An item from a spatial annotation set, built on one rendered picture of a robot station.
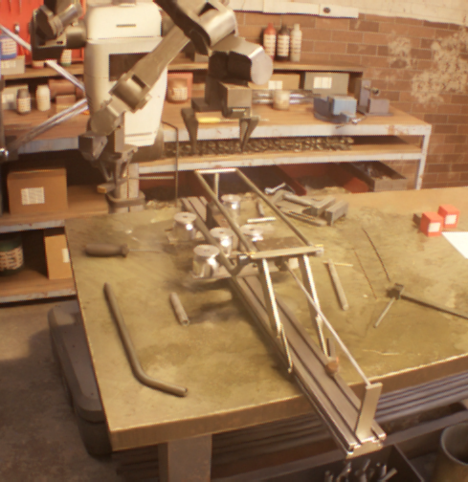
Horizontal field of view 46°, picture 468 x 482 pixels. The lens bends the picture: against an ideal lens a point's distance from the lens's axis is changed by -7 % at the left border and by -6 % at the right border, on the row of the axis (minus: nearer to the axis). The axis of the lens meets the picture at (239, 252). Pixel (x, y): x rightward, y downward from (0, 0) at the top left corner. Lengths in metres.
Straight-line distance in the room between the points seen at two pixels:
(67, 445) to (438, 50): 3.29
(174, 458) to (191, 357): 0.18
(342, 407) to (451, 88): 3.50
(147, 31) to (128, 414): 1.17
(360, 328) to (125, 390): 0.46
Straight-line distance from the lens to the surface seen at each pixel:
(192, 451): 1.04
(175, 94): 2.97
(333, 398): 0.90
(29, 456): 2.07
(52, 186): 2.57
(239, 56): 1.03
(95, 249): 1.31
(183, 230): 1.27
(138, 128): 1.71
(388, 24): 3.80
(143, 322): 1.09
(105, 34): 1.72
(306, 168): 3.37
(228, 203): 1.50
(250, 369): 0.99
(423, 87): 4.05
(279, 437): 1.78
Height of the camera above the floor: 1.50
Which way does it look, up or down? 27 degrees down
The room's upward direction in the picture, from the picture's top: 4 degrees clockwise
